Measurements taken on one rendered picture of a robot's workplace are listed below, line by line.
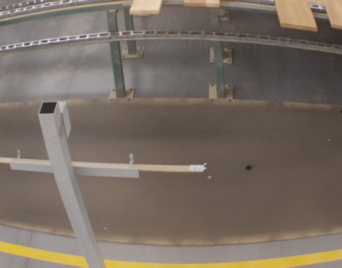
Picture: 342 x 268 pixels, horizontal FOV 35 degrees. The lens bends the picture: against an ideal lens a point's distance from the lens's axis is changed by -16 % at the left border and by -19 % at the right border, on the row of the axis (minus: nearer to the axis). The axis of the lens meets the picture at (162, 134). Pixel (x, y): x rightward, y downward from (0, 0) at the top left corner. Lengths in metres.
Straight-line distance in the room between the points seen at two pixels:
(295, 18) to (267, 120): 0.90
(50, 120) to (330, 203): 1.86
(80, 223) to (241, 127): 1.65
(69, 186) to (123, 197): 1.27
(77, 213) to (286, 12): 1.61
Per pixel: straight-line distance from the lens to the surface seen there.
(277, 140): 3.56
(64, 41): 3.59
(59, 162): 1.99
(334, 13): 3.25
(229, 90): 3.89
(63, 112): 1.93
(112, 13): 3.35
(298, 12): 3.16
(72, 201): 2.13
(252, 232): 3.10
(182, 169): 2.04
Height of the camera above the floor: 2.47
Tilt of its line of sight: 43 degrees down
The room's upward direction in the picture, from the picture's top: 6 degrees counter-clockwise
